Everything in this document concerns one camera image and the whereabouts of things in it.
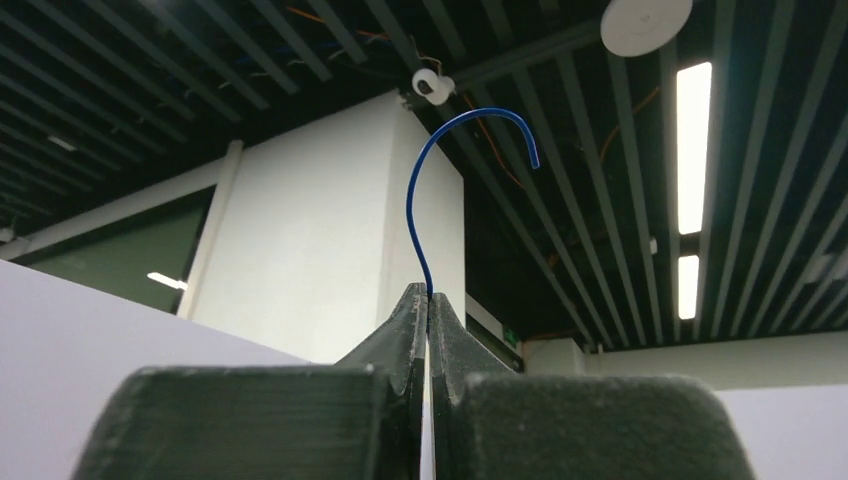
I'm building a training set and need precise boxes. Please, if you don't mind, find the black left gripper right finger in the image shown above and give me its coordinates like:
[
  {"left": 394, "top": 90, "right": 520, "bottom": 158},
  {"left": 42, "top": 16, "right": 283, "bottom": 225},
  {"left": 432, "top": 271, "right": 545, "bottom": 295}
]
[{"left": 429, "top": 293, "right": 754, "bottom": 479}]

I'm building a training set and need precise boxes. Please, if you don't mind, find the ceiling light strip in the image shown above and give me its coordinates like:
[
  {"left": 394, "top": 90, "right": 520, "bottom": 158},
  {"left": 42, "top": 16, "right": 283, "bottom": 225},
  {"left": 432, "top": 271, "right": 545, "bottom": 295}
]
[{"left": 675, "top": 61, "right": 714, "bottom": 322}]

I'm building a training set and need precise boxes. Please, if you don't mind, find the white round ceiling device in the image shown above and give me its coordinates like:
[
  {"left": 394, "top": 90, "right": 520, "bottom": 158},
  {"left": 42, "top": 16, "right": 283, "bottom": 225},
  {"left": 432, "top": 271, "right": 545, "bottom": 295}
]
[{"left": 600, "top": 0, "right": 694, "bottom": 57}]

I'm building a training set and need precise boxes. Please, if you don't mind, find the white ceiling camera mount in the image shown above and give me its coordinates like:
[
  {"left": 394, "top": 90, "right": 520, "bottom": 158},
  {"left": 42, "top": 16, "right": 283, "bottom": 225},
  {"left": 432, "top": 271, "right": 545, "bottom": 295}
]
[{"left": 411, "top": 68, "right": 455, "bottom": 106}]

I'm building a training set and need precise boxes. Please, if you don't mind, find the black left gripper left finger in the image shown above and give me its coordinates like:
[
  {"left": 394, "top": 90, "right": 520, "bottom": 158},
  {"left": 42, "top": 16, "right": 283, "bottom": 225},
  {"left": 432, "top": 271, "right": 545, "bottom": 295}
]
[{"left": 73, "top": 283, "right": 427, "bottom": 479}]

